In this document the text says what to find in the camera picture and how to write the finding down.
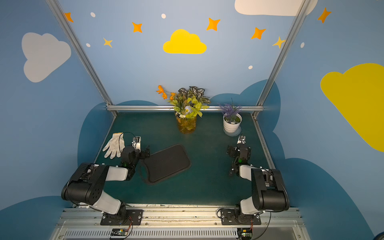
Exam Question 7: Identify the black cutting board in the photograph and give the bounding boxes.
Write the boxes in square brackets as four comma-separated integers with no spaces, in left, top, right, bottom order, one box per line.
[139,144,192,185]

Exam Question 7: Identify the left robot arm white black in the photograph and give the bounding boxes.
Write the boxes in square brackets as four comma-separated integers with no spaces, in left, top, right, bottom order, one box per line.
[61,146,150,215]

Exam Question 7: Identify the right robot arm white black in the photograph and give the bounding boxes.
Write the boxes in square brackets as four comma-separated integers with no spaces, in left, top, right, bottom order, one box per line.
[227,144,290,215]

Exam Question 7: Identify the right controller board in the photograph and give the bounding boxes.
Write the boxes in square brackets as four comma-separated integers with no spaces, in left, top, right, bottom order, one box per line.
[238,229,253,240]

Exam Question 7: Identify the controller board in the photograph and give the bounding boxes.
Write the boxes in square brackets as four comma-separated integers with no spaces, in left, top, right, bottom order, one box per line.
[110,229,129,239]
[238,229,253,240]

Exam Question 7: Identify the left controller board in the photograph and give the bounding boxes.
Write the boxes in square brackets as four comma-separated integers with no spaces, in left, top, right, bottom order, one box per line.
[110,229,129,239]

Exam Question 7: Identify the white work glove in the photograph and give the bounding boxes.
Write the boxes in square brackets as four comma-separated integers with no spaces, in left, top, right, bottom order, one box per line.
[103,133,125,159]

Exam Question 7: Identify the lavender plant in white pot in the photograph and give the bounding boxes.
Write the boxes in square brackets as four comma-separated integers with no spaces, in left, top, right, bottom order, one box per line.
[219,104,242,136]

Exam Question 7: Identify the flower bouquet in amber vase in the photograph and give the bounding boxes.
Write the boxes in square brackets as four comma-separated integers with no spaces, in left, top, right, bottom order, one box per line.
[156,85,211,134]

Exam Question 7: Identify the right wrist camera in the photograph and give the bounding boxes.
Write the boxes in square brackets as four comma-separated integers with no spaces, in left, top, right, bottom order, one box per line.
[237,135,246,145]

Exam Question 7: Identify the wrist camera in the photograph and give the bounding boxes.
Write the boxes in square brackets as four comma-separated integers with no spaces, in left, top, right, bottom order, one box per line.
[237,135,246,145]
[132,136,141,151]

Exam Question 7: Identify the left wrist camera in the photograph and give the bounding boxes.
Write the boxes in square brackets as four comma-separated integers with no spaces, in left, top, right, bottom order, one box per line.
[132,136,141,151]

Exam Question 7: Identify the aluminium frame rail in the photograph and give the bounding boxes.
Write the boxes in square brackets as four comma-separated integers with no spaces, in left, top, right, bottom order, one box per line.
[106,104,265,113]

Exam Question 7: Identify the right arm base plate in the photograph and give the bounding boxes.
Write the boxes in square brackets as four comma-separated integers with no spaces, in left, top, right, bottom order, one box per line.
[217,208,262,226]

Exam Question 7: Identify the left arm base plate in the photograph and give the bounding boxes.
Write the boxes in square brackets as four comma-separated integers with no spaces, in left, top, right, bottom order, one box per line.
[100,209,144,226]

